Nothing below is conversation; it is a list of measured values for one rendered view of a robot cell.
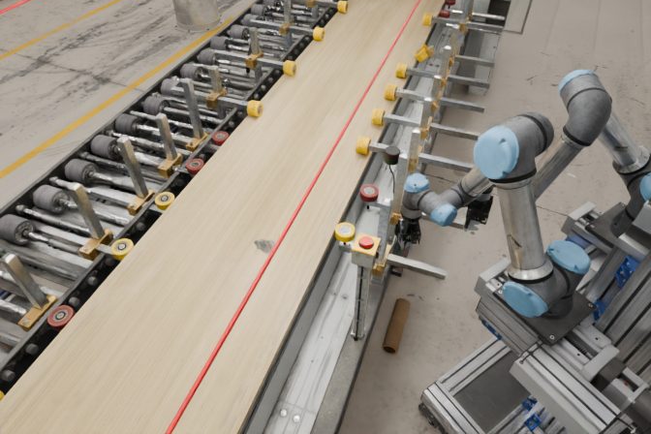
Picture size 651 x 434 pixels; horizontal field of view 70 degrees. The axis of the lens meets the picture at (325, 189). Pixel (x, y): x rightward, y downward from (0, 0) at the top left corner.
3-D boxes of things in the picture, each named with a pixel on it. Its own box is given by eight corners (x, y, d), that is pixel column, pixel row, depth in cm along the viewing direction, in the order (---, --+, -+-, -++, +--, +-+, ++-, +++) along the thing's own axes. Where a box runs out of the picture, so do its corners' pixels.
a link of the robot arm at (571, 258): (585, 283, 139) (604, 254, 130) (558, 306, 133) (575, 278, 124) (549, 257, 146) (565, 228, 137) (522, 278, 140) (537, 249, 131)
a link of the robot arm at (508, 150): (573, 301, 130) (543, 112, 113) (541, 330, 123) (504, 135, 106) (535, 288, 140) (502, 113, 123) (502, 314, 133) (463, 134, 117)
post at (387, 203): (382, 280, 195) (393, 198, 162) (379, 287, 192) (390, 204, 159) (373, 278, 196) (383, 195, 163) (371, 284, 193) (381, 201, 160)
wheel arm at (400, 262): (445, 275, 184) (447, 268, 182) (444, 282, 182) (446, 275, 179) (341, 245, 196) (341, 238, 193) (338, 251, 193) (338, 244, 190)
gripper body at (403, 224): (398, 245, 168) (402, 222, 160) (395, 227, 174) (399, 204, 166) (419, 245, 168) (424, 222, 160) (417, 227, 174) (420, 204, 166)
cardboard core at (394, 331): (411, 300, 258) (397, 348, 237) (409, 308, 263) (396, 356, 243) (396, 296, 260) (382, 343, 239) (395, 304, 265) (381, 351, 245)
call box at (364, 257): (379, 254, 146) (381, 237, 141) (372, 271, 141) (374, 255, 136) (356, 248, 148) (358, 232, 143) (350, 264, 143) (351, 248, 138)
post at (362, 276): (365, 330, 176) (374, 255, 145) (361, 341, 173) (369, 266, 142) (354, 326, 177) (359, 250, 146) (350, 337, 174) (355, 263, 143)
